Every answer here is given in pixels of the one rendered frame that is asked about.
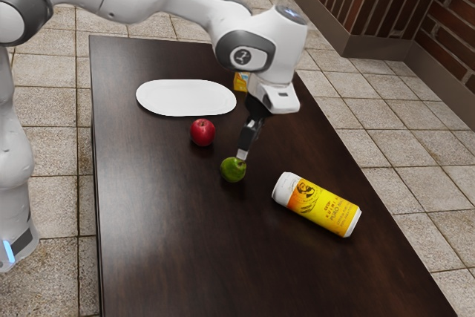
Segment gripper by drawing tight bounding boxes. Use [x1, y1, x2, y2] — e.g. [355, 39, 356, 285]
[235, 94, 269, 162]

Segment white oval plate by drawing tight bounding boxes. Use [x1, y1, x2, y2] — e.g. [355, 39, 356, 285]
[135, 79, 238, 117]

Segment green apple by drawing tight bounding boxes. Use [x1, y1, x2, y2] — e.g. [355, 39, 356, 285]
[220, 157, 247, 184]

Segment red apple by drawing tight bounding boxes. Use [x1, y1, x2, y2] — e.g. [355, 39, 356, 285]
[190, 118, 217, 147]

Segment yellow carton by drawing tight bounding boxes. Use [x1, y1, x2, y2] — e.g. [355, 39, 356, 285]
[232, 71, 250, 93]

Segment yellow and white can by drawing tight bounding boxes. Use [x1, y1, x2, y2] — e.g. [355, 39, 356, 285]
[271, 171, 362, 238]

